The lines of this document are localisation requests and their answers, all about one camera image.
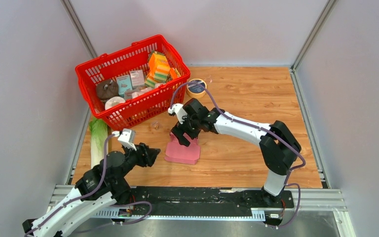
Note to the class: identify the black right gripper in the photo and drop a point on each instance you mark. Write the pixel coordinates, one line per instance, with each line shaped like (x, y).
(178, 130)

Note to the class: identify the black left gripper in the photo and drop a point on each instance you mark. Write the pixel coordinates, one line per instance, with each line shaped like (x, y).
(149, 157)

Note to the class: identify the pink paper box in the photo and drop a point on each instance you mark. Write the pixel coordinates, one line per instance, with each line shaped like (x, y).
(181, 154)

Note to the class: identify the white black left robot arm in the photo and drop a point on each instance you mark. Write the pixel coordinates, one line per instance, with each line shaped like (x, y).
(100, 187)

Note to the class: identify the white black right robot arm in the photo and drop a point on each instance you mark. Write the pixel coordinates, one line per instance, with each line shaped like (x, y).
(278, 146)

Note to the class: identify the grey pink small box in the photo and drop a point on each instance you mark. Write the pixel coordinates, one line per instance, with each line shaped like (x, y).
(137, 78)

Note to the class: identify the teal small box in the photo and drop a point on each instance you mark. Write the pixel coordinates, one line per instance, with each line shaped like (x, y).
(124, 84)

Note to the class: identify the clear plastic bag with snack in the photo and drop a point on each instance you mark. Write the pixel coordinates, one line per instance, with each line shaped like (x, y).
(155, 125)

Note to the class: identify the yellow masking tape roll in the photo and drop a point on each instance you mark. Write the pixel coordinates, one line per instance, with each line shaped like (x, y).
(196, 88)

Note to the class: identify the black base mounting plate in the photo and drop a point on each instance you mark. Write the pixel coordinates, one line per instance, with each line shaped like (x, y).
(203, 202)

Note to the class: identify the red plastic shopping basket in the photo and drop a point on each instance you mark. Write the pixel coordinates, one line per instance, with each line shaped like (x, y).
(143, 102)

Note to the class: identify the napa cabbage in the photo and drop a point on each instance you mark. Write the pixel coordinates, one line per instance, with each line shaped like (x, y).
(98, 132)

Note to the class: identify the green yellow sponge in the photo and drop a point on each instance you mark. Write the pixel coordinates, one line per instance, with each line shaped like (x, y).
(150, 81)

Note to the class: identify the white tape roll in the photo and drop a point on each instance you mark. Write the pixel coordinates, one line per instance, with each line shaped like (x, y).
(114, 101)

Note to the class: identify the orange yellow sponge pack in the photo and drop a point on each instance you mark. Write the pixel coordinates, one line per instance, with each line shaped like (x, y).
(159, 66)

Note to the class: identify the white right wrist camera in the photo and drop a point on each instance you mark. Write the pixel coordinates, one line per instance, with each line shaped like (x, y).
(178, 110)

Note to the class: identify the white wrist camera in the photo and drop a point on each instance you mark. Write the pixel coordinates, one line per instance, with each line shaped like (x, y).
(126, 138)
(178, 110)

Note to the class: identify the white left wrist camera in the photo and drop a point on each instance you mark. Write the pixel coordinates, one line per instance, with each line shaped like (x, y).
(126, 138)

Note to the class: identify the aluminium rail frame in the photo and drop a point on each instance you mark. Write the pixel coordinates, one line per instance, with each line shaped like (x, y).
(306, 199)

